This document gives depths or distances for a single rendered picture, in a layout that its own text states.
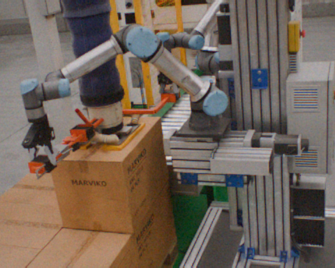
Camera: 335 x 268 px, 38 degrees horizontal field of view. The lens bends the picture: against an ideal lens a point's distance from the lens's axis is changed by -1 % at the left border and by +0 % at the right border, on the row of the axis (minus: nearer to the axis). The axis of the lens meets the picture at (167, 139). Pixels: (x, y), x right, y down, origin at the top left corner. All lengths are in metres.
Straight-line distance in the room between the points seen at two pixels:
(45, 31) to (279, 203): 2.25
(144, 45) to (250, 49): 0.58
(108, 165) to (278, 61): 0.93
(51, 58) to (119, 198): 1.82
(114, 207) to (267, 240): 0.86
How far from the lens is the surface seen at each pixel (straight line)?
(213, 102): 2.13
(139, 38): 1.98
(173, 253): 3.16
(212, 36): 2.83
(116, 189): 2.40
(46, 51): 3.99
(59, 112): 4.10
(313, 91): 2.31
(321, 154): 2.43
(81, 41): 2.42
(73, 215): 2.60
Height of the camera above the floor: 1.88
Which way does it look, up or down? 22 degrees down
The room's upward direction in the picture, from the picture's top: 7 degrees counter-clockwise
